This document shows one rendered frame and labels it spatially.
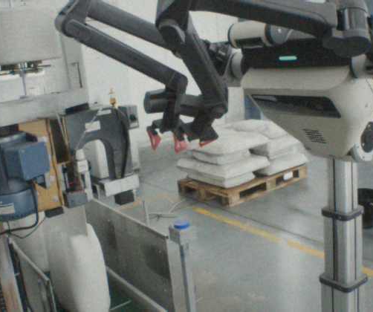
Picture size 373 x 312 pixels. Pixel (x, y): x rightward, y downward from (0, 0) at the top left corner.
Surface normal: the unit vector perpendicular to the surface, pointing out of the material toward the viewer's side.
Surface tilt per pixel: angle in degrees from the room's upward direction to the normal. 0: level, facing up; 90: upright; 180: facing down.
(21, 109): 90
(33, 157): 90
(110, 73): 90
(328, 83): 40
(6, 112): 90
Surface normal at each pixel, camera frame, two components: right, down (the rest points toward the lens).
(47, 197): 0.59, 0.13
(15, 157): -0.49, 0.26
